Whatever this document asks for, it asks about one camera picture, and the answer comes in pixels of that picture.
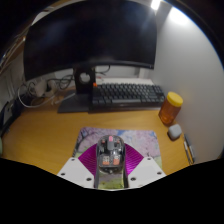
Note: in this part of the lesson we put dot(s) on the orange jar with yellow lid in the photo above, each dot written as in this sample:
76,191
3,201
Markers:
170,108

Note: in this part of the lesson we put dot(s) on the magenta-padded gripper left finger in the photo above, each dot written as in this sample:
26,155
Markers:
75,170

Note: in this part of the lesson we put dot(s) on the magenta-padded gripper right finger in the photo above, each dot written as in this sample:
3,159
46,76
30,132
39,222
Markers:
146,170

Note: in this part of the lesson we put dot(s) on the cherry blossom print mouse pad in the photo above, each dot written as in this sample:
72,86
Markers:
143,140

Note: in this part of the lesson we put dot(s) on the white flat box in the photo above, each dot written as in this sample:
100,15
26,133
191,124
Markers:
126,81

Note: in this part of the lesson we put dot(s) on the white power strip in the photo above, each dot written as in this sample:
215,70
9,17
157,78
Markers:
41,87

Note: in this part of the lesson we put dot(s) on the pens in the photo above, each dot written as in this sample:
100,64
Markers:
189,150

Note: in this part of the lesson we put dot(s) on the black computer monitor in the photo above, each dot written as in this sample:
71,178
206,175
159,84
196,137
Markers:
90,36

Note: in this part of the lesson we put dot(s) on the transparent computer mouse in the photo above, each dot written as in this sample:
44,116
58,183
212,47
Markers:
110,156

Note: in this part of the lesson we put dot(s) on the white earbuds case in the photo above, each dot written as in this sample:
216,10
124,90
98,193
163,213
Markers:
174,132

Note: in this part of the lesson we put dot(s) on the black keyboard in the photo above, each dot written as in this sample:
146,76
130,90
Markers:
128,95

